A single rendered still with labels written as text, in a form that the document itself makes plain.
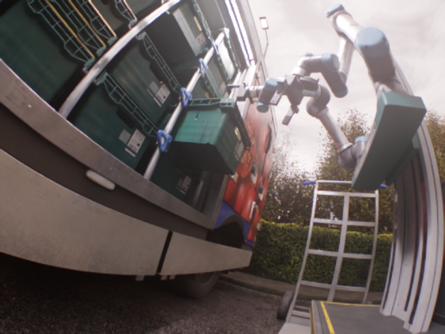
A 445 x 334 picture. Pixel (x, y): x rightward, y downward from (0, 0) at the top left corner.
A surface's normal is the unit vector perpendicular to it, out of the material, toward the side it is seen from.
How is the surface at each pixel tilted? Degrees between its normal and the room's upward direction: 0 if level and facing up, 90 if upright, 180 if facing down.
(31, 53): 91
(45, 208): 90
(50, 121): 90
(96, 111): 95
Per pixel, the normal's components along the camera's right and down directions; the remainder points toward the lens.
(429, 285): -0.40, -0.46
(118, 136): 0.90, 0.12
